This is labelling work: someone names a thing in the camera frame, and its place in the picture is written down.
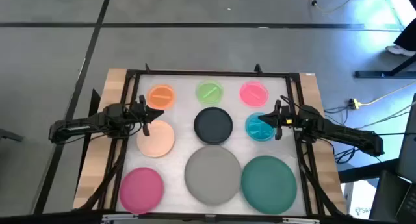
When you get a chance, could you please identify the black metal table frame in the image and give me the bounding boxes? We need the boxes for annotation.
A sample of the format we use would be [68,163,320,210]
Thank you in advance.
[77,63,346,218]

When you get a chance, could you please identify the large grey plastic plate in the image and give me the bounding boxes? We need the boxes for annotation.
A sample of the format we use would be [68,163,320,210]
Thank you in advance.
[184,145,243,207]

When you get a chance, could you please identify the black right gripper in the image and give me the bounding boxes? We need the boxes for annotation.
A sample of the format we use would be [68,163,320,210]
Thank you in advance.
[258,99,296,141]

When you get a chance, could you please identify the cream floor cable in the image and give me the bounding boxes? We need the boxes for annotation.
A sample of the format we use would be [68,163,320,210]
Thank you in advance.
[359,82,416,107]

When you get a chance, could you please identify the grey monitor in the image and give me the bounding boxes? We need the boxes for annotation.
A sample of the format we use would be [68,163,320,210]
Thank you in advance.
[396,93,416,184]

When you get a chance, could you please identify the person's white shoe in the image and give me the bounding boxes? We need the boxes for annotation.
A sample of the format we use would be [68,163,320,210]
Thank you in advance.
[385,44,416,58]

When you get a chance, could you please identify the white table mat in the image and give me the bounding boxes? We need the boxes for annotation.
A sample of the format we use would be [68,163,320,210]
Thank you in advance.
[115,73,308,217]

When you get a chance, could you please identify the black floor stand base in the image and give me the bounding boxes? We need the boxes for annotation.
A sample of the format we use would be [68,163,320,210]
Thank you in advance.
[354,53,416,79]

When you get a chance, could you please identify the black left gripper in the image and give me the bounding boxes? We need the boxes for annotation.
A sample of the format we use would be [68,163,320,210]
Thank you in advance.
[129,93,165,137]

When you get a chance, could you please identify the magenta plastic plate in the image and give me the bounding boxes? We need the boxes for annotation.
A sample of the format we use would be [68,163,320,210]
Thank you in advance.
[119,167,165,215]

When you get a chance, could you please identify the peach plastic plate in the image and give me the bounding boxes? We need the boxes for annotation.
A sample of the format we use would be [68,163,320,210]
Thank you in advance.
[136,119,176,158]

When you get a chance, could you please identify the black plastic plate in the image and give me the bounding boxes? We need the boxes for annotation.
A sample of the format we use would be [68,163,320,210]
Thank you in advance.
[193,106,234,145]

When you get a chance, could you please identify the small translucent green plate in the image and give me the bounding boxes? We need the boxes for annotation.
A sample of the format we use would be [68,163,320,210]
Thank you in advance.
[195,80,224,105]

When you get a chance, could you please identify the large dark green plate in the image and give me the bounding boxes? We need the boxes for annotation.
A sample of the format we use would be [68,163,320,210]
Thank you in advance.
[240,155,298,216]

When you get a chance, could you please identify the yellow floor cable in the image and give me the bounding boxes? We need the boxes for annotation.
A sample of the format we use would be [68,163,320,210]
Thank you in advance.
[302,0,362,14]

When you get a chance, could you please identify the small translucent pink plate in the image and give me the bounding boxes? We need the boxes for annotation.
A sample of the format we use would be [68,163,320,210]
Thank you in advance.
[239,81,270,108]

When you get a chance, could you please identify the black overhead beam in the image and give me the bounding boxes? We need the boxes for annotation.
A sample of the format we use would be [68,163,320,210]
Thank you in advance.
[0,210,416,224]

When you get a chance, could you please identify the person's leg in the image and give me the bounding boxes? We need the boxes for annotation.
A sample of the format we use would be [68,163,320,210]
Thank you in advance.
[393,18,416,53]

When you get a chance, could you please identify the white printed box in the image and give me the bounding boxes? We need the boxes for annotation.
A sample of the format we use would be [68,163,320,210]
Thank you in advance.
[343,180,378,220]

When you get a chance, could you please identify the dark grey case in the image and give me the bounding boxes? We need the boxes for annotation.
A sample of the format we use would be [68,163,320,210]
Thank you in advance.
[369,170,416,224]

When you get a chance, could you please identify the small translucent orange plate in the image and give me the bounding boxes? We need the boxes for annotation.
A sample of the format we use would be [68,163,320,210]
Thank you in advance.
[146,83,177,110]

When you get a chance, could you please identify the small translucent cyan plate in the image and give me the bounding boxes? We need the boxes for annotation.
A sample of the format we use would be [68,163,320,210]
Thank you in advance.
[244,112,277,143]

